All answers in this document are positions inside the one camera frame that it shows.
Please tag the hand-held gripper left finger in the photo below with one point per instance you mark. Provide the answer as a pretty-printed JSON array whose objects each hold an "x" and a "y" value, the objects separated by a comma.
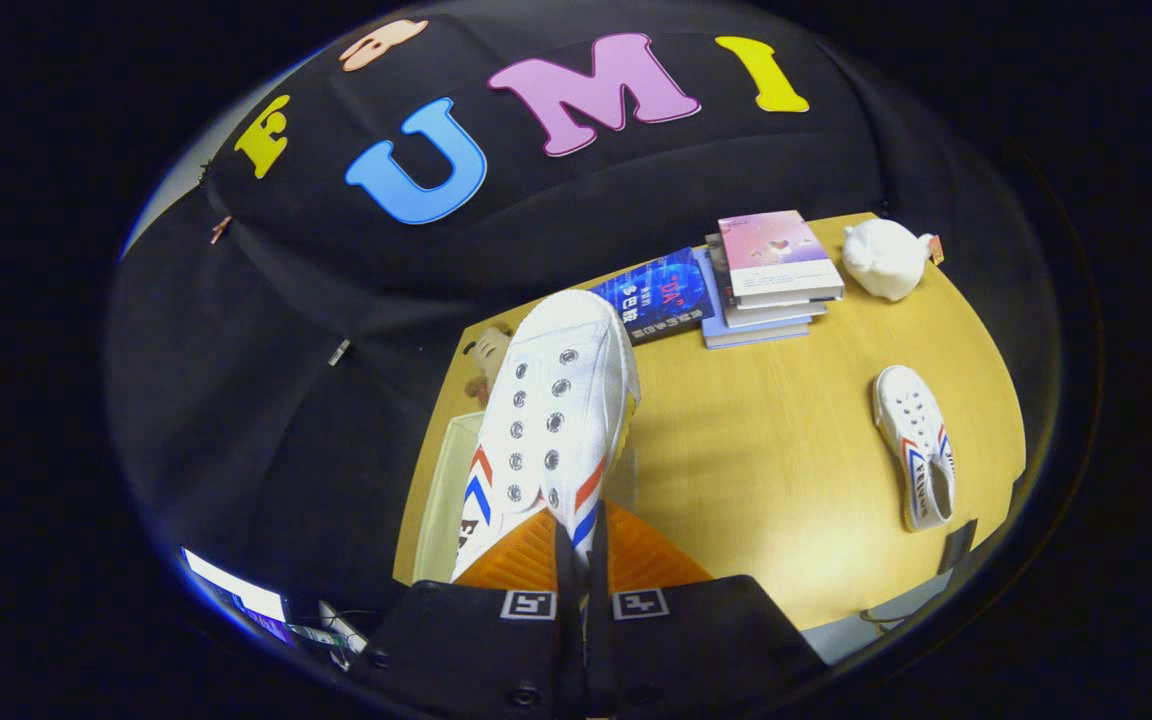
[{"x": 566, "y": 640}]

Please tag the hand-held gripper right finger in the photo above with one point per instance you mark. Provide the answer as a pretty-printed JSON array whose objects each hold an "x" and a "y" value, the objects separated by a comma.
[{"x": 599, "y": 640}]

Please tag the white striped canvas shoe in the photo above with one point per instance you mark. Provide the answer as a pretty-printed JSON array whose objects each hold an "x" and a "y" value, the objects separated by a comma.
[
  {"x": 556, "y": 400},
  {"x": 911, "y": 430}
]

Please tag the beige plush dog toy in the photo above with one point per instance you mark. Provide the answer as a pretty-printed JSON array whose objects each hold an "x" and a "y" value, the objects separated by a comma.
[{"x": 488, "y": 350}]

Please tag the computer monitor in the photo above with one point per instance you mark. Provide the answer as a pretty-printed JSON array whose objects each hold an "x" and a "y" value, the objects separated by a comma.
[{"x": 236, "y": 592}]

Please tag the light blue book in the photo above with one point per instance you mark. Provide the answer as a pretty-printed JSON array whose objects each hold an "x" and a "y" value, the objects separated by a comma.
[{"x": 751, "y": 338}]

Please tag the dark blue book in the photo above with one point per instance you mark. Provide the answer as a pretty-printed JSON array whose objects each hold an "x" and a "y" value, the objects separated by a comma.
[{"x": 656, "y": 295}]

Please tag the black backdrop cloth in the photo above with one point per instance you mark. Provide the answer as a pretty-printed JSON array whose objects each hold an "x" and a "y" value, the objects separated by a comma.
[{"x": 286, "y": 420}]

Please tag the silver metal clip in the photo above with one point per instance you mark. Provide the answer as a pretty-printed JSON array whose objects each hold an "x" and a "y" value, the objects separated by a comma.
[{"x": 339, "y": 352}]

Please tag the white thick book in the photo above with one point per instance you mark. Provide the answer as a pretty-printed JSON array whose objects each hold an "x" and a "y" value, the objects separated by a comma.
[{"x": 771, "y": 315}]

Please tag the pink cover book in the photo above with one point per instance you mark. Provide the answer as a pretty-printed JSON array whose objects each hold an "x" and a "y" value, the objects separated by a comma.
[{"x": 776, "y": 250}]

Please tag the white plush toy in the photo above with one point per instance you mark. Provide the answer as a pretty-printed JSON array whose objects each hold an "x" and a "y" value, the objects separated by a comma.
[{"x": 886, "y": 260}]

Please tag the wooden clothes peg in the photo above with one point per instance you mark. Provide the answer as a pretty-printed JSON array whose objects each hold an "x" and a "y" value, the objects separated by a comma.
[{"x": 221, "y": 230}]

